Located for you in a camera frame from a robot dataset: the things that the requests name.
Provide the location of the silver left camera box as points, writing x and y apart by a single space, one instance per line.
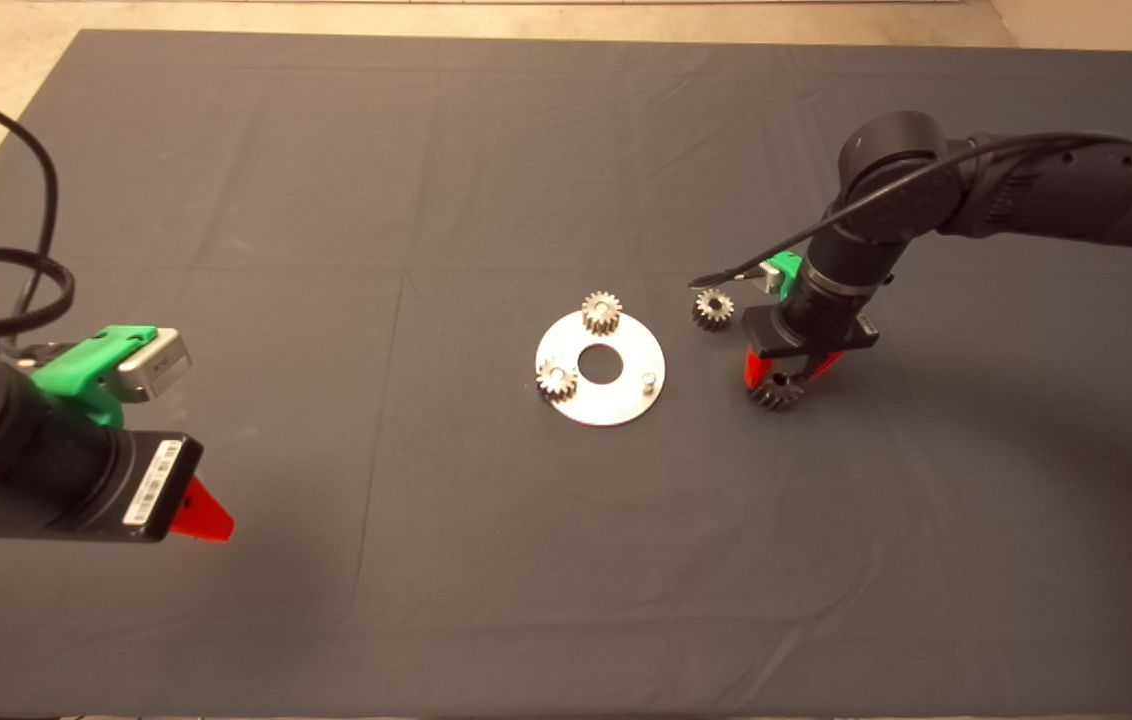
161 365

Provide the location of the silver camera box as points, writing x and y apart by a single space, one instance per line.
769 283
161 365

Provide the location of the silver right camera box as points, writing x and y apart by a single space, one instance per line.
769 283

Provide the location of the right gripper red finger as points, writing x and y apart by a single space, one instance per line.
823 362
758 368

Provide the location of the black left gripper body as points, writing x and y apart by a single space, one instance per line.
66 480

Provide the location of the dark grey table cloth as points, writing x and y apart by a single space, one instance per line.
376 200

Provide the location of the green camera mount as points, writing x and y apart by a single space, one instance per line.
786 270
81 375

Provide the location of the large steel bevel gear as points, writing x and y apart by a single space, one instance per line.
776 398

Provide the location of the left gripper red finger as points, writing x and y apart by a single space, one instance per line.
204 520

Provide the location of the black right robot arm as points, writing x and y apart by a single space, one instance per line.
1026 190

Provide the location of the green right camera mount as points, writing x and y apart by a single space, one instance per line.
786 270

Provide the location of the small steel spur gear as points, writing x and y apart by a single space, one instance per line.
702 314
556 380
602 315

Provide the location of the round metal plate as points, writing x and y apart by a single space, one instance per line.
616 402

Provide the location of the green left camera mount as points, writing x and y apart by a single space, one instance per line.
81 375

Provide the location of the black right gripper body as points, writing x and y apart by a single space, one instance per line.
806 325

